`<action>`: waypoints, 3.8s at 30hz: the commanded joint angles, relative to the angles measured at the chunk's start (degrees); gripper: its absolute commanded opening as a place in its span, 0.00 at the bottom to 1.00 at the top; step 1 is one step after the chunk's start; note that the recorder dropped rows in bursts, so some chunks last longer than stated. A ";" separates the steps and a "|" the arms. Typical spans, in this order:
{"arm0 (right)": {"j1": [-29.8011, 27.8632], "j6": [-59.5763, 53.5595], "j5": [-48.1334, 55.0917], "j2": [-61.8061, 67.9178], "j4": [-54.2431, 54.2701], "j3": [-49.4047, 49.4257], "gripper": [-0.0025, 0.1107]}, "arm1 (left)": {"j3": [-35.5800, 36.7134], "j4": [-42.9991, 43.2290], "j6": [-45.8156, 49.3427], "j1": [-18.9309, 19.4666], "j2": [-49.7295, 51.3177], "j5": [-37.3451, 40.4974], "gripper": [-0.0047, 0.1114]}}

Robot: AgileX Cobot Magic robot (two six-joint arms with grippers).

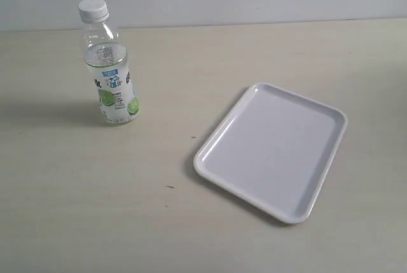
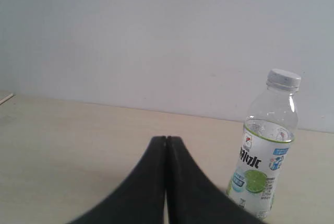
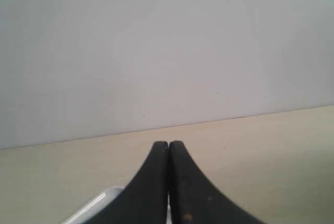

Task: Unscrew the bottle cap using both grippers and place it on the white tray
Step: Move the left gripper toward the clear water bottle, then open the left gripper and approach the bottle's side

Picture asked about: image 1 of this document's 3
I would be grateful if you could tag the white bottle cap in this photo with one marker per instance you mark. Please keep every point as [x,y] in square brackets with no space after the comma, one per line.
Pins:
[93,11]

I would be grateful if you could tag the clear plastic drink bottle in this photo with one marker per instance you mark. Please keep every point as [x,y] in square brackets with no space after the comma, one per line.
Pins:
[107,60]

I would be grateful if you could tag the white rectangular plastic tray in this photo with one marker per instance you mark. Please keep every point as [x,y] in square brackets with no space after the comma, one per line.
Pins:
[273,150]

